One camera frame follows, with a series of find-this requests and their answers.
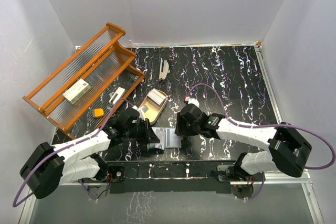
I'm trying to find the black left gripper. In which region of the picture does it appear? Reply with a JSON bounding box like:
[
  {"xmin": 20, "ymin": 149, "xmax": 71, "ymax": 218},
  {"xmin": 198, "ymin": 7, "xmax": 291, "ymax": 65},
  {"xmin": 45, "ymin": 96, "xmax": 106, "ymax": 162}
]
[{"xmin": 124, "ymin": 118, "xmax": 160, "ymax": 144}]

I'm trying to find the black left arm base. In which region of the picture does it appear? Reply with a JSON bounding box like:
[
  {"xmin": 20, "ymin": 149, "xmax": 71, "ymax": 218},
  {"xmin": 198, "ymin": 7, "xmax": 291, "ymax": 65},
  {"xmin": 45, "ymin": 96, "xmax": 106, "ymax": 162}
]
[{"xmin": 78, "ymin": 163, "xmax": 125, "ymax": 201}]

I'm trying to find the black right arm base motor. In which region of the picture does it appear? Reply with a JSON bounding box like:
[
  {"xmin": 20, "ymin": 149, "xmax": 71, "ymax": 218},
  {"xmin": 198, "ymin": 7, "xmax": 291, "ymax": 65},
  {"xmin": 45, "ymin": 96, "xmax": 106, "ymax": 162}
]
[{"xmin": 210, "ymin": 165, "xmax": 255, "ymax": 193}]

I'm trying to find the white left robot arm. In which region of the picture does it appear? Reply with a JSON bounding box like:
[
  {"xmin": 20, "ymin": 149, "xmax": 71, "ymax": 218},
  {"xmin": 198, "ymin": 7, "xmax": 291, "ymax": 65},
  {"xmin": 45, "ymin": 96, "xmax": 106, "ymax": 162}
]
[{"xmin": 19, "ymin": 108, "xmax": 160, "ymax": 199}]

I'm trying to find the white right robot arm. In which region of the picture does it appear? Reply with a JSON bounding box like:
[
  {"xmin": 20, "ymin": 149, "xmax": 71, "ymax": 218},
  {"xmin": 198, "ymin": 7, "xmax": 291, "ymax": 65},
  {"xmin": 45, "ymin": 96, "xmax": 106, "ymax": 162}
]
[{"xmin": 175, "ymin": 103, "xmax": 312, "ymax": 180}]

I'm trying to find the stack of white cards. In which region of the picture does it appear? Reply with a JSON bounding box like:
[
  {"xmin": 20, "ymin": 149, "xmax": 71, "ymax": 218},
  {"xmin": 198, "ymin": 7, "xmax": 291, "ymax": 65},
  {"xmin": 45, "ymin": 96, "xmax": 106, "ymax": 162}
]
[{"xmin": 148, "ymin": 89, "xmax": 166, "ymax": 106}]

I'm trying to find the beige oval plastic tray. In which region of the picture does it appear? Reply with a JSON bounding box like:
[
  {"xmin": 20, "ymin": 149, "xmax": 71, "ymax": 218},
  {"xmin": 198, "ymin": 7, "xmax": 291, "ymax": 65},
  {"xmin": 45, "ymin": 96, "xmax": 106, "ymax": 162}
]
[{"xmin": 140, "ymin": 91, "xmax": 167, "ymax": 125}]

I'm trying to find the orange yellow small object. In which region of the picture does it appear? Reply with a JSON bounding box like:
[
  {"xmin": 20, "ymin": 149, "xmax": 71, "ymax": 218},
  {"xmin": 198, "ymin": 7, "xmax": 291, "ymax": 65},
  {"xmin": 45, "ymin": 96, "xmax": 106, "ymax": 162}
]
[{"xmin": 93, "ymin": 108, "xmax": 104, "ymax": 118}]

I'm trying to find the white stapler near rack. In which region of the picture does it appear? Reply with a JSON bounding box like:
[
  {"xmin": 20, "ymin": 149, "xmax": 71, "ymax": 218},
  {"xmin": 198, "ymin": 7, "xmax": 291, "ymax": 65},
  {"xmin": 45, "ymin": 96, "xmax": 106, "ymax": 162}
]
[{"xmin": 109, "ymin": 87, "xmax": 125, "ymax": 105}]

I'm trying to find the white stapler on table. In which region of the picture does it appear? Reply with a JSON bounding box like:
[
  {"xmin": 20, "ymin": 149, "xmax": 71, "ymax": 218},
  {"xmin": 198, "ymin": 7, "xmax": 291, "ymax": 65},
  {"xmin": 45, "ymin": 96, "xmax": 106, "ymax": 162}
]
[{"xmin": 159, "ymin": 58, "xmax": 170, "ymax": 82}]

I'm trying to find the orange wooden rack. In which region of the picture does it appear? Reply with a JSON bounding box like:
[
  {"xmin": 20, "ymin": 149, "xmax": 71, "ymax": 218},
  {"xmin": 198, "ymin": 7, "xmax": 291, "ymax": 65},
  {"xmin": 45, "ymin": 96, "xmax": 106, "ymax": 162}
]
[{"xmin": 23, "ymin": 23, "xmax": 145, "ymax": 139}]

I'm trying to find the white box on rack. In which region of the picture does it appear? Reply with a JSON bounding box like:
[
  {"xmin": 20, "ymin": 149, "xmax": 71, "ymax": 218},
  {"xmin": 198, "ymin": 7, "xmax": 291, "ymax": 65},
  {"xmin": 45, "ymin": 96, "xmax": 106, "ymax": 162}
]
[{"xmin": 63, "ymin": 79, "xmax": 91, "ymax": 105}]

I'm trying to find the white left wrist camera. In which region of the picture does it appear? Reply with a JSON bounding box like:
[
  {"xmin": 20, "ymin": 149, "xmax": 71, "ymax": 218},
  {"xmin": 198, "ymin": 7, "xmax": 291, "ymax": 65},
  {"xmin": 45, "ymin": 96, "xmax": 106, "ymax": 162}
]
[{"xmin": 132, "ymin": 105, "xmax": 149, "ymax": 121}]

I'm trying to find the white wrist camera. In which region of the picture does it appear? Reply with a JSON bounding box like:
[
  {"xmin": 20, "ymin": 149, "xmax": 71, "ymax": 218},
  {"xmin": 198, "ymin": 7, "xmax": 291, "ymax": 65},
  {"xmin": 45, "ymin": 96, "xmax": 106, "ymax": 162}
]
[
  {"xmin": 132, "ymin": 105, "xmax": 149, "ymax": 121},
  {"xmin": 184, "ymin": 96, "xmax": 200, "ymax": 107}
]

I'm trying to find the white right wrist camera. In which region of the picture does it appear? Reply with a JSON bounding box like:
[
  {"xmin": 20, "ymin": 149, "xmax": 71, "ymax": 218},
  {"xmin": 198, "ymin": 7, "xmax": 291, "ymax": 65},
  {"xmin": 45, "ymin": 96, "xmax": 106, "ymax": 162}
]
[{"xmin": 184, "ymin": 96, "xmax": 200, "ymax": 107}]

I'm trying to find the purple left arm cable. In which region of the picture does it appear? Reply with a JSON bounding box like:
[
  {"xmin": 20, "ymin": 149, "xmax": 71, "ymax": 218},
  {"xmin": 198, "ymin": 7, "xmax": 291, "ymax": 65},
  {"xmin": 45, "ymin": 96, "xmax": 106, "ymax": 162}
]
[{"xmin": 12, "ymin": 98, "xmax": 137, "ymax": 208}]

